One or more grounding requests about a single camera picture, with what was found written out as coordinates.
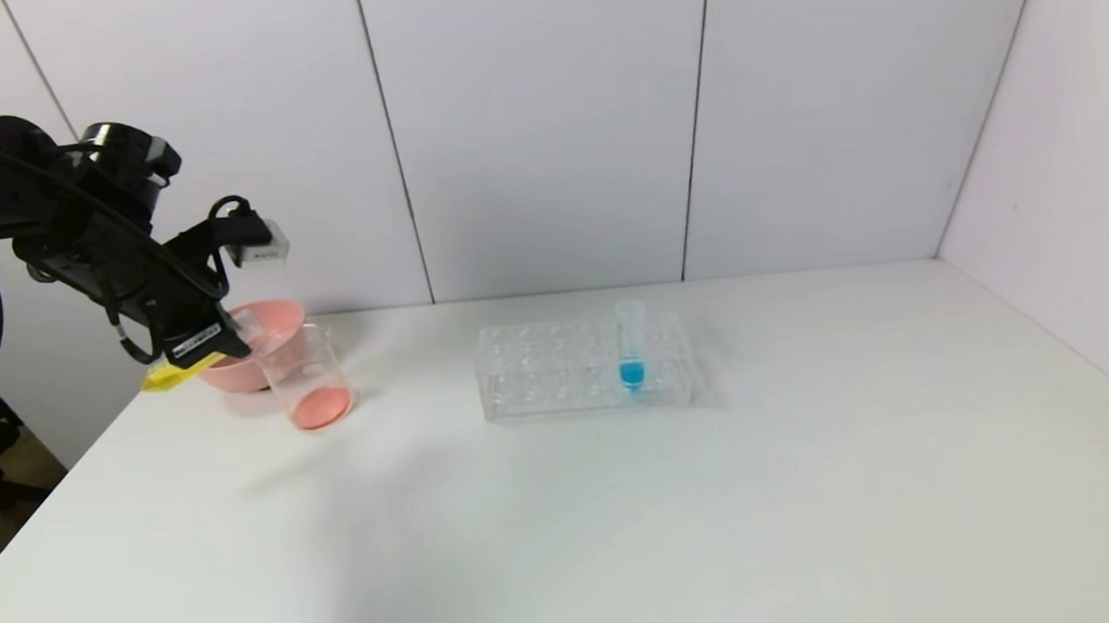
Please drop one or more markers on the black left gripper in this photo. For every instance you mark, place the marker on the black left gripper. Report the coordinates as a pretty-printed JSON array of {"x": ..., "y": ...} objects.
[{"x": 198, "y": 343}]

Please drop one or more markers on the yellow pigment test tube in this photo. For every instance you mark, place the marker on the yellow pigment test tube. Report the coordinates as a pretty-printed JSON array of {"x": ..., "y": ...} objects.
[{"x": 169, "y": 375}]

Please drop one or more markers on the clear glass beaker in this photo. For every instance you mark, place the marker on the clear glass beaker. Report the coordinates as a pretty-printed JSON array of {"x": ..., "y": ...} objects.
[{"x": 320, "y": 407}]

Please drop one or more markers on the clear plastic test tube rack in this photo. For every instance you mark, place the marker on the clear plastic test tube rack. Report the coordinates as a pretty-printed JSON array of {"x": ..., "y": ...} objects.
[{"x": 541, "y": 383}]

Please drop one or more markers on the blue pigment test tube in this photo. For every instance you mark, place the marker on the blue pigment test tube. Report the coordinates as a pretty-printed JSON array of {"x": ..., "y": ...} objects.
[{"x": 631, "y": 375}]

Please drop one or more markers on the pink bowl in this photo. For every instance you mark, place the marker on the pink bowl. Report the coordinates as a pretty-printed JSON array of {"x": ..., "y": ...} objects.
[{"x": 274, "y": 321}]

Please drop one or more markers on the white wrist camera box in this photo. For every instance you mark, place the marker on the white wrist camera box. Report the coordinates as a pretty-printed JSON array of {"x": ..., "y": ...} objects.
[{"x": 263, "y": 247}]

